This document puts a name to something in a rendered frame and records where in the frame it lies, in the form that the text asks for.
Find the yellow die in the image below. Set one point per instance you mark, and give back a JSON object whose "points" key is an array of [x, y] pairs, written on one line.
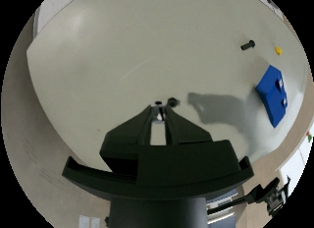
{"points": [[278, 50]]}

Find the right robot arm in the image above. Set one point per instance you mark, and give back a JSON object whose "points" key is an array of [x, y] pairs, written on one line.
{"points": [[274, 200]]}

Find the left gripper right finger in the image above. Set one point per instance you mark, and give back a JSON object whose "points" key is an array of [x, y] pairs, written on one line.
{"points": [[182, 130]]}

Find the black bolt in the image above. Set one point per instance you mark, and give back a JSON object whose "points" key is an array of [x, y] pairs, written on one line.
{"points": [[250, 43]]}

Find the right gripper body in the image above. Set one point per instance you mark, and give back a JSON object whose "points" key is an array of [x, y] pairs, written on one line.
{"points": [[284, 189]]}

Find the blue rack of bins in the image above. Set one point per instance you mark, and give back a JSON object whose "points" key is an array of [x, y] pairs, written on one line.
{"points": [[272, 93]]}

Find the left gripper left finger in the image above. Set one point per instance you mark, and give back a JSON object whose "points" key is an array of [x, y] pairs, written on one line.
{"points": [[132, 131]]}

